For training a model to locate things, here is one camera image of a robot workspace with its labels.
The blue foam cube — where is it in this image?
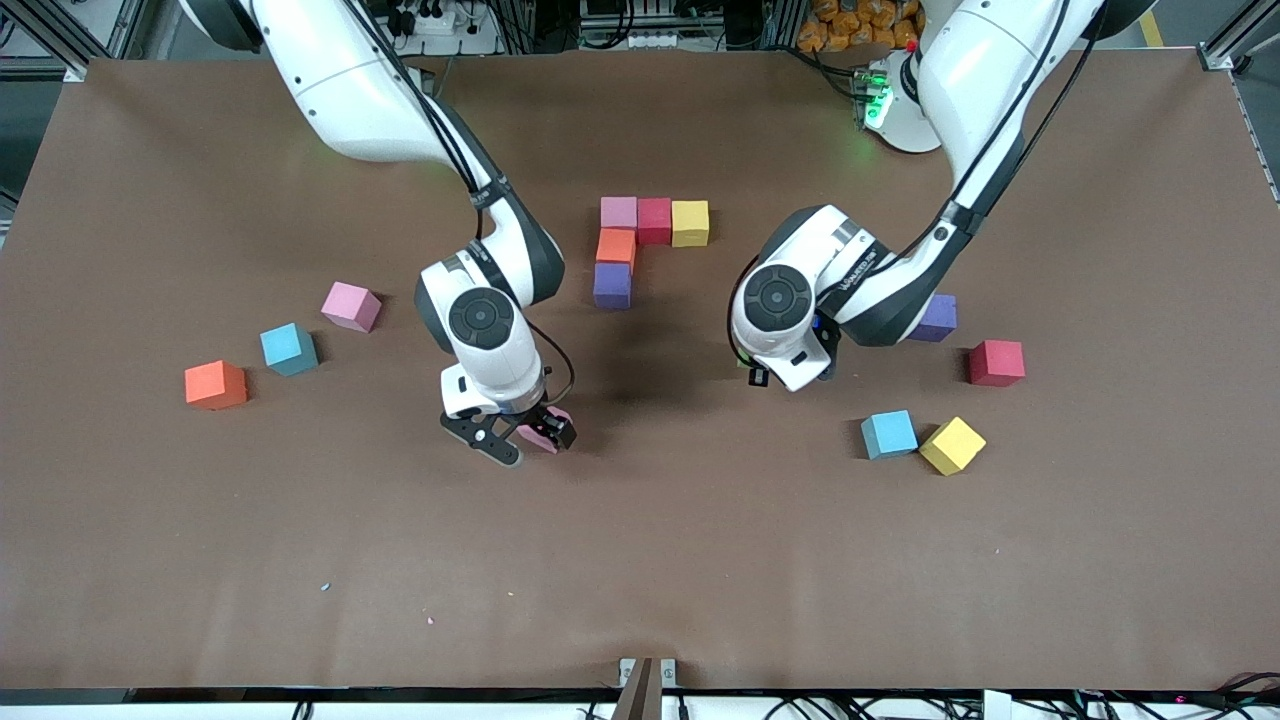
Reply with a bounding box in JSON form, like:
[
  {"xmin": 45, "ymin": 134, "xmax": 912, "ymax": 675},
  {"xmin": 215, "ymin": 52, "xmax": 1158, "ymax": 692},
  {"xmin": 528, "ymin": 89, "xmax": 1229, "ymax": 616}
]
[
  {"xmin": 260, "ymin": 322, "xmax": 320, "ymax": 378},
  {"xmin": 861, "ymin": 410, "xmax": 919, "ymax": 461}
]

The purple foam cube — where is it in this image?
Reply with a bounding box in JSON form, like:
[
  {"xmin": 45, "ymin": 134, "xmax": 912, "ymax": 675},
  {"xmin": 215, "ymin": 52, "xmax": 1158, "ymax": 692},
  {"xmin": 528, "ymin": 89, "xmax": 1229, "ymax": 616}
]
[
  {"xmin": 915, "ymin": 293, "xmax": 958, "ymax": 343},
  {"xmin": 592, "ymin": 262, "xmax": 634, "ymax": 311}
]

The yellow foam cube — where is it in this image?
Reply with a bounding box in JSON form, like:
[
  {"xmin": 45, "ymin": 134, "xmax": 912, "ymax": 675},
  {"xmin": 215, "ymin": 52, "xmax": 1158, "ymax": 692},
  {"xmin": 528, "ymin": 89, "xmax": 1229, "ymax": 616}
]
[
  {"xmin": 671, "ymin": 200, "xmax": 711, "ymax": 248},
  {"xmin": 919, "ymin": 416, "xmax": 987, "ymax": 477}
]

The red foam cube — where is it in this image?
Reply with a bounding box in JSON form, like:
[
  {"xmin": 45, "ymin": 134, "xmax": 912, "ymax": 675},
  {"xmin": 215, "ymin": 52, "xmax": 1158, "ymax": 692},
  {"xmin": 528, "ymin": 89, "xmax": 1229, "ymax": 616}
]
[
  {"xmin": 637, "ymin": 197, "xmax": 674, "ymax": 247},
  {"xmin": 968, "ymin": 340, "xmax": 1027, "ymax": 388}
]

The black equipment rack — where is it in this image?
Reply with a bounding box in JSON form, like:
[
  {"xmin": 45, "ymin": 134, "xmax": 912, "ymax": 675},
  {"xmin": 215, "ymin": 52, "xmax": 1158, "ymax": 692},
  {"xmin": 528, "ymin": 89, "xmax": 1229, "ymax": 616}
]
[{"xmin": 575, "ymin": 0, "xmax": 793, "ymax": 53}]

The bag of orange snacks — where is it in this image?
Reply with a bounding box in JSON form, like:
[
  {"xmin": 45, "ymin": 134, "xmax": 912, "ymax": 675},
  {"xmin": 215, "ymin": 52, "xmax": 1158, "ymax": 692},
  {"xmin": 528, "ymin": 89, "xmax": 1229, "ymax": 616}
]
[{"xmin": 797, "ymin": 0, "xmax": 923, "ymax": 53}]

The large white power strip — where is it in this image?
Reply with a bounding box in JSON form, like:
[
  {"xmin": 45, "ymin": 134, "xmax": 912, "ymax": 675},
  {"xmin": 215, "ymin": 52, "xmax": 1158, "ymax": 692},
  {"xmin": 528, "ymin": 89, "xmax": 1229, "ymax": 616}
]
[{"xmin": 395, "ymin": 10, "xmax": 501, "ymax": 56}]

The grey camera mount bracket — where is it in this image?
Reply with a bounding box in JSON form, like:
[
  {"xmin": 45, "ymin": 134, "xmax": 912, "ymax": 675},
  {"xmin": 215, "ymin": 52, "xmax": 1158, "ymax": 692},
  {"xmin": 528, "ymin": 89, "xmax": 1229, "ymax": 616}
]
[{"xmin": 618, "ymin": 657, "xmax": 678, "ymax": 720}]

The aluminium frame profile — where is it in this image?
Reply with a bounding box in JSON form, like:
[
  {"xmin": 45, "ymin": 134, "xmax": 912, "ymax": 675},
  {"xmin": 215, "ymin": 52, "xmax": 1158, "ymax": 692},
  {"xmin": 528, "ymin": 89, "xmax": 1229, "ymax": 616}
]
[
  {"xmin": 0, "ymin": 0, "xmax": 151, "ymax": 83},
  {"xmin": 1200, "ymin": 0, "xmax": 1280, "ymax": 76}
]

